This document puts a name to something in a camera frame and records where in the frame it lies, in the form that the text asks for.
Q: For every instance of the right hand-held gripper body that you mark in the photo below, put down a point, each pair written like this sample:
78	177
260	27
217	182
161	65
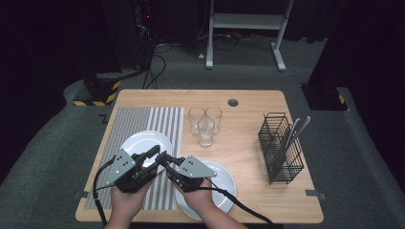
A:
191	171

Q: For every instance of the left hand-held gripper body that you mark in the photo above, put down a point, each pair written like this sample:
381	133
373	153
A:
122	171

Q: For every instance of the white plate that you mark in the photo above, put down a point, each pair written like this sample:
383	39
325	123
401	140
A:
143	141
226	184

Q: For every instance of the person's right hand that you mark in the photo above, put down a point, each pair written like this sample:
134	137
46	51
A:
199	200

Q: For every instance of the person's left hand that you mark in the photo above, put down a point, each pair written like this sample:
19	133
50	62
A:
127	205

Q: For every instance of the grey white striped placemat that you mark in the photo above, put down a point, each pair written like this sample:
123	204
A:
133	120

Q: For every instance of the clear drinking glass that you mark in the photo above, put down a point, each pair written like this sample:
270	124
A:
195	122
206	135
216	119

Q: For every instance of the yellow black striped base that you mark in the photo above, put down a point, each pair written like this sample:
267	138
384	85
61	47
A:
102	92

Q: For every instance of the grey table grommet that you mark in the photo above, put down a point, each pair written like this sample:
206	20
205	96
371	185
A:
233	102

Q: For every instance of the silver cutlery piece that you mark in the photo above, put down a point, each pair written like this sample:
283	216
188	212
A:
291	135
302	124

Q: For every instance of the dark equipment rack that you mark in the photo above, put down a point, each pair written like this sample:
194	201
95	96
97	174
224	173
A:
144	31

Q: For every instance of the black base with yellow mark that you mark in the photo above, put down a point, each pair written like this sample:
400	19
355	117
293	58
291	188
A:
324	98

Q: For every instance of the white metal stand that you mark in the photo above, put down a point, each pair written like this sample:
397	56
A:
246	20

